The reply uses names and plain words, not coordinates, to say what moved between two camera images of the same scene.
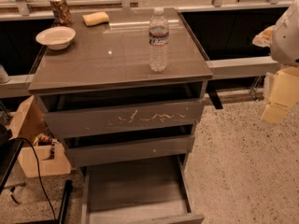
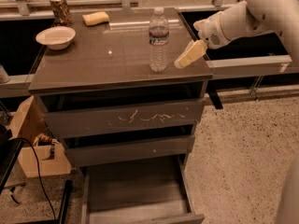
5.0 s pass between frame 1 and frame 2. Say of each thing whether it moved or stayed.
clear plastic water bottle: stayed
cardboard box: stayed
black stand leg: stayed
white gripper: moved
